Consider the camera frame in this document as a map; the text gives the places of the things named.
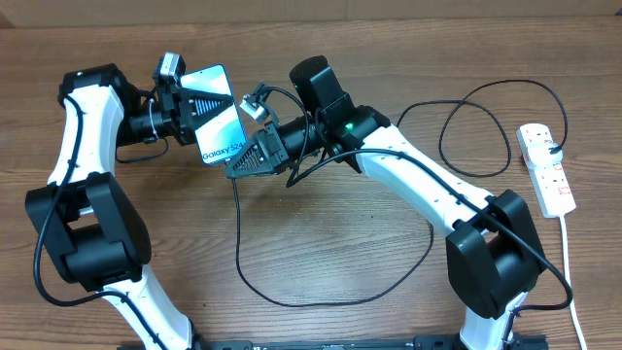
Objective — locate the blue Galaxy smartphone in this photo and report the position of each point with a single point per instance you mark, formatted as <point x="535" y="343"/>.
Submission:
<point x="222" y="137"/>

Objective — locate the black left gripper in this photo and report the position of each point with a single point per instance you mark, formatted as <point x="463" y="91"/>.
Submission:
<point x="183" y="114"/>

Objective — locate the white power strip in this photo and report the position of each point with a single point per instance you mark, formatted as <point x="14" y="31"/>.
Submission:
<point x="551" y="185"/>

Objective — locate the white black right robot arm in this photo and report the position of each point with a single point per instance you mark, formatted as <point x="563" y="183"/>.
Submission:
<point x="494" y="255"/>

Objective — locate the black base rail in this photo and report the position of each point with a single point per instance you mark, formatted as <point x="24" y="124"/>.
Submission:
<point x="419" y="342"/>

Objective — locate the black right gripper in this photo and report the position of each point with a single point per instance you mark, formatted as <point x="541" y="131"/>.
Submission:
<point x="273" y="150"/>

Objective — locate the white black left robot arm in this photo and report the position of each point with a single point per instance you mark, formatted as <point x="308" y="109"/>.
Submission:
<point x="84" y="220"/>

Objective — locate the white charger plug adapter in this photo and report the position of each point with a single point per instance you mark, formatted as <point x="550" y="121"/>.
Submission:
<point x="540" y="155"/>

